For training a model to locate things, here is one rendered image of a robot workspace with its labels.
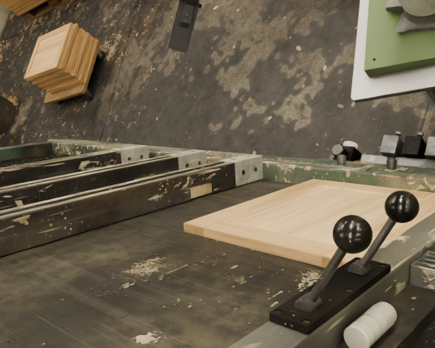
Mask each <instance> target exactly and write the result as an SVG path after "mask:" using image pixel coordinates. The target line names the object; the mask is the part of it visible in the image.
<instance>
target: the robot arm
mask: <svg viewBox="0 0 435 348"><path fill-rule="evenodd" d="M201 7H202V4H200V0H179V2H178V5H177V10H176V13H175V18H174V22H173V26H172V29H171V34H170V37H169V41H168V45H167V47H168V48H171V49H173V50H178V51H180V52H185V53H187V50H188V48H189V43H190V40H191V35H192V32H193V28H194V25H195V20H196V17H197V12H198V9H199V8H201ZM386 10H387V11H388V12H401V18H400V22H399V24H398V25H397V28H396V31H397V33H398V34H399V35H405V34H407V33H410V32H418V31H425V30H435V0H391V1H388V2H387V3H386Z"/></svg>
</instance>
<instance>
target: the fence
mask: <svg viewBox="0 0 435 348"><path fill-rule="evenodd" d="M427 251H432V252H435V212H434V213H432V214H431V215H429V216H428V217H426V218H425V219H423V220H421V221H420V222H419V223H417V224H415V225H414V226H413V227H411V228H410V229H408V230H406V231H405V232H404V233H402V234H400V235H399V236H397V237H396V238H394V239H393V240H391V241H390V242H388V243H387V244H385V245H384V246H382V247H381V248H379V249H378V250H377V252H376V254H375V255H374V257H373V258H372V259H371V260H373V261H377V262H382V263H385V264H390V265H391V271H390V273H388V274H387V275H386V276H385V277H383V278H382V279H381V280H379V281H378V282H377V283H376V284H374V285H373V286H372V287H370V288H369V289H368V290H366V291H365V292H364V293H362V294H361V295H360V296H358V297H357V298H356V299H355V300H353V301H352V302H350V303H349V304H348V305H347V306H346V307H344V308H343V309H341V310H340V311H339V312H338V313H337V314H335V315H334V316H332V317H331V318H330V319H328V321H326V322H325V323H323V324H322V325H320V326H319V327H318V328H317V329H316V330H314V331H313V332H311V333H310V334H309V335H307V334H303V333H300V332H298V331H295V330H292V329H290V328H287V327H284V326H282V325H279V324H276V323H274V322H271V321H268V322H266V323H265V324H263V325H262V326H261V327H259V328H257V329H256V330H255V331H253V332H251V333H250V334H249V335H247V336H245V337H244V338H243V339H241V340H239V341H237V342H236V343H235V344H233V345H231V346H230V347H229V348H336V347H337V346H338V345H339V344H341V343H342V342H343V341H344V340H345V339H344V331H345V329H346V328H347V327H348V326H349V325H350V324H351V323H353V322H354V321H355V320H356V319H358V318H359V317H360V316H361V315H363V314H364V312H366V311H367V310H368V309H370V308H371V307H372V306H373V305H374V304H377V303H378V302H389V301H390V300H391V299H392V298H393V297H395V296H396V295H397V294H398V293H399V292H401V291H402V290H403V289H404V288H405V287H406V286H407V285H408V284H409V275H410V265H411V264H412V263H413V262H415V261H416V260H417V259H419V257H421V256H422V255H423V254H424V253H426V252H427Z"/></svg>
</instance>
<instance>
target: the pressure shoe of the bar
mask: <svg viewBox="0 0 435 348"><path fill-rule="evenodd" d="M190 189H191V199H192V198H195V197H199V196H202V195H206V194H209V193H212V182H209V183H207V184H202V185H199V186H194V187H192V188H190Z"/></svg>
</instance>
